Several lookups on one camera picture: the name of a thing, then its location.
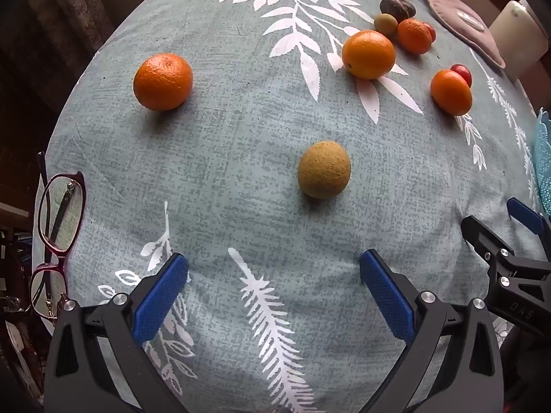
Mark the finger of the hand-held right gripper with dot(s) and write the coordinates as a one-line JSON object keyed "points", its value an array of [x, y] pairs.
{"points": [[525, 217], [482, 234]]}

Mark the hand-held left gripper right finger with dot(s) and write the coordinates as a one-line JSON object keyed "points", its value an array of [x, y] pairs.
{"points": [[387, 297]]}

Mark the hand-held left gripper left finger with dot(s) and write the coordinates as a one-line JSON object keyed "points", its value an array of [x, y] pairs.
{"points": [[163, 297]]}

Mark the light blue plastic basket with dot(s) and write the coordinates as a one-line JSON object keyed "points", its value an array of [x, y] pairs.
{"points": [[544, 159]]}

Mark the large tan longan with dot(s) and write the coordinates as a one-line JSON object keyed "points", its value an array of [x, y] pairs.
{"points": [[323, 175]]}

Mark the small mandarin orange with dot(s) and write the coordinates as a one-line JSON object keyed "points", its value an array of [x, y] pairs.
{"points": [[450, 93], [413, 36]]}

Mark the red cherry tomato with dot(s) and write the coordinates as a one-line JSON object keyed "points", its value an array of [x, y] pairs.
{"points": [[463, 72], [431, 32]]}

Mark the smooth yellow-orange orange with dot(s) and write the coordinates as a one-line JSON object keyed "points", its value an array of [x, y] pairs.
{"points": [[369, 54]]}

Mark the large textured mandarin orange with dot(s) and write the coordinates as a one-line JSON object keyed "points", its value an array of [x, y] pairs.
{"points": [[162, 81]]}

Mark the small tan longan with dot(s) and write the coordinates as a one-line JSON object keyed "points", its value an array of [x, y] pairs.
{"points": [[385, 24]]}

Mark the dark brown water chestnut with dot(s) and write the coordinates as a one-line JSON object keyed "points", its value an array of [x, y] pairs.
{"points": [[397, 7]]}

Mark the purple-framed eyeglasses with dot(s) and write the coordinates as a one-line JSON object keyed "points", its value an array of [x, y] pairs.
{"points": [[60, 211]]}

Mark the cream thermos jug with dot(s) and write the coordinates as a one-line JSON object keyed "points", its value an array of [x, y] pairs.
{"points": [[516, 38]]}

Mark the pink hot water bag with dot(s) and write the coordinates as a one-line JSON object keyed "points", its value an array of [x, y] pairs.
{"points": [[462, 23]]}

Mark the patterned beige curtain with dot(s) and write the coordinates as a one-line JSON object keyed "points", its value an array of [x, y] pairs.
{"points": [[73, 4]]}

